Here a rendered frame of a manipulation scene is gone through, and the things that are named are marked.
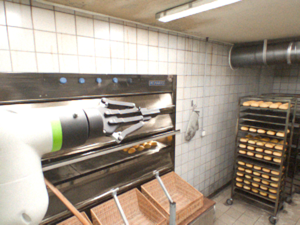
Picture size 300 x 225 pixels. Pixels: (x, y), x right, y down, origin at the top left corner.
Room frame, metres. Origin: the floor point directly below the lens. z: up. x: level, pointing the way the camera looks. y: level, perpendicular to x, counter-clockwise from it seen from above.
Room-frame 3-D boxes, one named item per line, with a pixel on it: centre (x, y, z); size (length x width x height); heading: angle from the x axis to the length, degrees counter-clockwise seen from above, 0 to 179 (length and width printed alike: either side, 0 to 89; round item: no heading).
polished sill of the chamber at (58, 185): (1.91, 0.41, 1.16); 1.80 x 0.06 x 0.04; 132
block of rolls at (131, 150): (2.61, 0.25, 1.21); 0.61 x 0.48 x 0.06; 42
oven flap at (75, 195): (1.89, 0.39, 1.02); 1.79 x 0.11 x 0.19; 132
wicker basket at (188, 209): (2.11, -0.26, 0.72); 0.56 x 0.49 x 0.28; 132
